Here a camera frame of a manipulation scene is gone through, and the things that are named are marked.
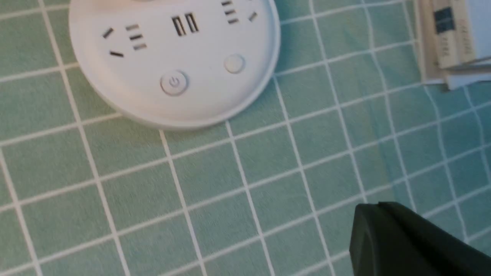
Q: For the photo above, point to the white desk lamp with base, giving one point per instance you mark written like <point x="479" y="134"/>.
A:
<point x="176" y="64"/>

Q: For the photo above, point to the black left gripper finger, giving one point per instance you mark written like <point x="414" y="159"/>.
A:
<point x="389" y="239"/>

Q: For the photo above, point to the green checkered tablecloth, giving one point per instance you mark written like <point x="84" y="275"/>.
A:
<point x="345" y="120"/>

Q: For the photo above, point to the top book with car cover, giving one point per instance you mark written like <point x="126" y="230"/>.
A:
<point x="462" y="33"/>

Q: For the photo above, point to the middle white book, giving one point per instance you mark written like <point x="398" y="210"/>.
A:
<point x="479" y="71"/>

